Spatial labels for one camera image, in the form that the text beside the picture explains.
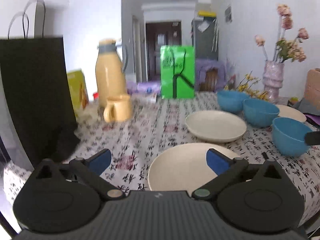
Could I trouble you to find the blue bowl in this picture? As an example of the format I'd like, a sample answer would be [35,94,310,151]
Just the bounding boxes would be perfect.
[243,98,280,128]
[217,90,249,114]
[272,117,312,157]

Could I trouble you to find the cream plate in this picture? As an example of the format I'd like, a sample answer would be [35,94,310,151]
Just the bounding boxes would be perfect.
[148,143,238,194]
[185,110,247,143]
[276,105,307,123]

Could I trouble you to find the grey purple folded cloth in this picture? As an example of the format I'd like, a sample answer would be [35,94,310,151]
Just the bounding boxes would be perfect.
[287,98,319,127]

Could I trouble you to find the pink hard case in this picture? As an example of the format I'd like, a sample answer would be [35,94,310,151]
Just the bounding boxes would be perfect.
[304,68,320,108]

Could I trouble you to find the calligraphy print tablecloth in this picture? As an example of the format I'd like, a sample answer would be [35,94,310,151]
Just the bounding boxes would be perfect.
[2,90,320,228]

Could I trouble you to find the yellow mug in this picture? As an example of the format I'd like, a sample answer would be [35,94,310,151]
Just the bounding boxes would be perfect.
[104,94,132,122]

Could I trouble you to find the pink textured vase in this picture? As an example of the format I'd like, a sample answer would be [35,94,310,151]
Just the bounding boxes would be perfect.
[263,61,284,103]

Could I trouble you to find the yellow green snack box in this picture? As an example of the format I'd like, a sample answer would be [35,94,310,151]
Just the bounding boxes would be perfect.
[67,70,89,118]

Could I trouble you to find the yellow flower branch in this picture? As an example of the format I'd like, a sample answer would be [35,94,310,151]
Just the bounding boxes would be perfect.
[224,72,269,101]

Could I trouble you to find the dried pink roses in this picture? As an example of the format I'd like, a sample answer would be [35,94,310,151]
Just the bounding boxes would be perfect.
[254,4,310,64]

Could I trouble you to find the purple tissue pack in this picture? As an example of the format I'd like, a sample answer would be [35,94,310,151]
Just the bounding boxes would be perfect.
[126,81,161,95]

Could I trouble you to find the white book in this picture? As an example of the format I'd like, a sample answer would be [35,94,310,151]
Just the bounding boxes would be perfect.
[140,93,158,103]

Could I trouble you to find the chair with purple cover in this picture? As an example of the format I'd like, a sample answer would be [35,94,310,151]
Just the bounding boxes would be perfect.
[195,59,235,92]

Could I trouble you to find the yellow thermos jug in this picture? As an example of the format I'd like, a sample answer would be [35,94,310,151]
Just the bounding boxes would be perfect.
[95,40,128,108]

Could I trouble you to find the black paper bag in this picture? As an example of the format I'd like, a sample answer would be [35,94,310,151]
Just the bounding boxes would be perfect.
[1,36,80,171]

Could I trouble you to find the green paper bag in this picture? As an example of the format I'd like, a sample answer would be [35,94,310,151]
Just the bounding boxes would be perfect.
[160,46,195,99]

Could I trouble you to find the grey refrigerator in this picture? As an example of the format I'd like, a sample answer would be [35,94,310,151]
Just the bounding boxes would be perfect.
[191,17,219,60]

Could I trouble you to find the dark brown door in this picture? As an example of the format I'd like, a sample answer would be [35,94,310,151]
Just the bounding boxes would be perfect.
[145,21,182,82]

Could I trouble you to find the yellow box on refrigerator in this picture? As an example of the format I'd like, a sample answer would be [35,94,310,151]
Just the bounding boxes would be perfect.
[197,10,216,18]

